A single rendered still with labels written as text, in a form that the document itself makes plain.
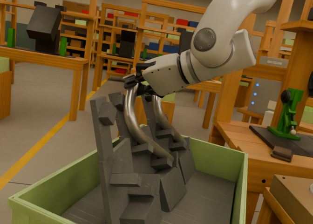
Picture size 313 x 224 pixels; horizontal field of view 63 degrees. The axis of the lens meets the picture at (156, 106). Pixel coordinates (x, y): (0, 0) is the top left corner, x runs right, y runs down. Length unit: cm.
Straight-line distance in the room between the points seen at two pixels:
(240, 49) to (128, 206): 42
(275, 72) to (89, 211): 145
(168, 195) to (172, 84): 30
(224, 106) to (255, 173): 62
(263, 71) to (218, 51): 128
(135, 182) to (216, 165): 53
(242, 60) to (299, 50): 121
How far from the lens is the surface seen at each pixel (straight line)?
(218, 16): 53
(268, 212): 103
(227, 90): 164
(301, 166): 122
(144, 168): 75
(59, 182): 65
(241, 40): 58
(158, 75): 64
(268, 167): 117
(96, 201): 74
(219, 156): 98
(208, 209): 80
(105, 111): 48
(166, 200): 72
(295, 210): 89
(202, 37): 52
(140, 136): 67
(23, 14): 1218
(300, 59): 178
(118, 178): 52
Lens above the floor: 127
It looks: 13 degrees down
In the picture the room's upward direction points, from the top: 10 degrees clockwise
